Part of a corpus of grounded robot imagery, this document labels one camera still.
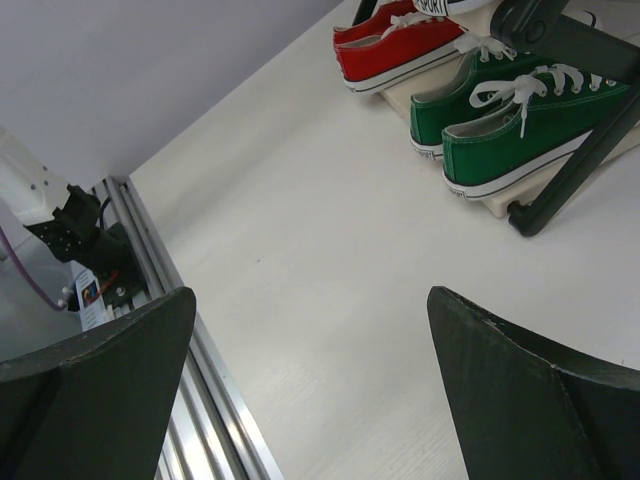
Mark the aluminium mounting rail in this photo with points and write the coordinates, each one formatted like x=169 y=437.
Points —
x=211 y=433

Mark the grey sneaker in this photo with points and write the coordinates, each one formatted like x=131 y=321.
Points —
x=448 y=8

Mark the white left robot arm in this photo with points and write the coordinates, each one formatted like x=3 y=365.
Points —
x=63 y=216

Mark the green sneaker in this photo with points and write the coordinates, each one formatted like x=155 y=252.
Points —
x=538 y=119
x=483 y=59

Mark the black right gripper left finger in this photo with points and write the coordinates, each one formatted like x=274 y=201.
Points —
x=97 y=405

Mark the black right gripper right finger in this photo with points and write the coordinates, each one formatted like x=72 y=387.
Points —
x=527 y=407

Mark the beige three-tier shoe shelf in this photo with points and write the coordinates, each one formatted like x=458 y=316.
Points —
x=492 y=116

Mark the red sneaker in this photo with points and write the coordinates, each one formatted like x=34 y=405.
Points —
x=411 y=44
x=375 y=25

